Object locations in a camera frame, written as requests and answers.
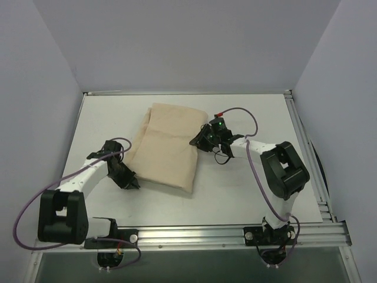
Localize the beige surgical wrap cloth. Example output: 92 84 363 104
125 103 208 194

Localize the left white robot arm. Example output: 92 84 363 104
38 139 140 247

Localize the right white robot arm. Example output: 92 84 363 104
189 122 310 243

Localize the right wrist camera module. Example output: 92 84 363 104
209 117 227 134

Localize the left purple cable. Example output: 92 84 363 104
14 137 142 269

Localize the purple cable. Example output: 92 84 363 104
14 137 142 269
214 106 301 266

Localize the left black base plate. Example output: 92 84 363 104
84 229 139 249

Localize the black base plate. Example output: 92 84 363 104
243 225 296 246
84 229 139 249

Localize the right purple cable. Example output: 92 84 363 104
214 106 301 266

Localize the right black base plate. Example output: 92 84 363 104
243 225 296 246

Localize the aluminium front rail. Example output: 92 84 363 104
32 222 353 254

